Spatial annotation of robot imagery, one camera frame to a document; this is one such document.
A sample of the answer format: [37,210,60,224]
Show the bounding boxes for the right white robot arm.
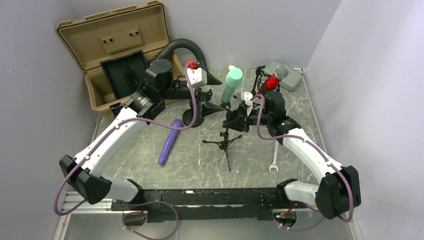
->
[223,91,361,222]

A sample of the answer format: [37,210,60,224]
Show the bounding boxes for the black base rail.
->
[111,187,300,223]

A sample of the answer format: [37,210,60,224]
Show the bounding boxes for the mint green microphone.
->
[221,67,244,104]

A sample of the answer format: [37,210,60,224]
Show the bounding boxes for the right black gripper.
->
[222,104,272,133]

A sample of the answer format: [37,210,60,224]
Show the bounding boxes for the tan plastic tool case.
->
[56,0,171,123]

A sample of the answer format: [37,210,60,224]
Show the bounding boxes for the black corrugated hose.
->
[153,38,208,67]

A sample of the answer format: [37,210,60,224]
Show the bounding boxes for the grey rectangular block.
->
[263,60,303,92]

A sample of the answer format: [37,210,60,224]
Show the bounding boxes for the black tripod mic stand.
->
[202,102,243,172]

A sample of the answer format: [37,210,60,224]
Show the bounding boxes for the black tray in case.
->
[100,50,148,99]

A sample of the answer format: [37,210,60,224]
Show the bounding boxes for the aluminium extrusion frame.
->
[52,114,117,240]

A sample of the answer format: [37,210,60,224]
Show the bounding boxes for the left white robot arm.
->
[54,58,222,210]

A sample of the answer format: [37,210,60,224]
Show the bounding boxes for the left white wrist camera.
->
[185,61,208,89]

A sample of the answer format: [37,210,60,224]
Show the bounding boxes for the red microphone silver grille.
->
[257,65,290,96]

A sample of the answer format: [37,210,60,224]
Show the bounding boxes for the purple microphone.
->
[157,129,180,166]

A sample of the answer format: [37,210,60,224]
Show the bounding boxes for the black tripod shock-mount stand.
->
[250,65,280,95]

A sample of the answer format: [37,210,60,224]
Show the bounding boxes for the black round-base mic stand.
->
[182,88,213,128]

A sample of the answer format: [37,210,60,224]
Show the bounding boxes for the silver open-end wrench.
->
[268,140,280,174]

